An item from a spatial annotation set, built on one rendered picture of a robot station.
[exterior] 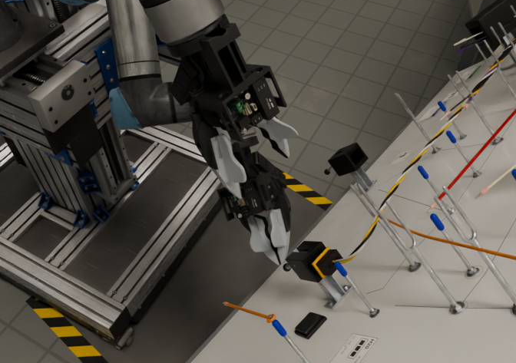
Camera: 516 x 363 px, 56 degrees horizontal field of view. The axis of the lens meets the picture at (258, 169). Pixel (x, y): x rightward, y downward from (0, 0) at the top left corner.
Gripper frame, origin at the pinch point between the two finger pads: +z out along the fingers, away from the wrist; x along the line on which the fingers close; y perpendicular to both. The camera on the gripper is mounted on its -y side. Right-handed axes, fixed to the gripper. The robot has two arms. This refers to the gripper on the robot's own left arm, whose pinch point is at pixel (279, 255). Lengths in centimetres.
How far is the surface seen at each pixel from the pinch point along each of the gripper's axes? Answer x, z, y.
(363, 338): 14.6, 8.6, 18.3
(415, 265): 21.8, 3.9, 9.4
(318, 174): -31, -3, -147
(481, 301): 28.8, 5.7, 21.1
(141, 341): -91, 31, -66
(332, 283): 9.1, 4.8, 6.0
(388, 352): 18.1, 8.8, 22.5
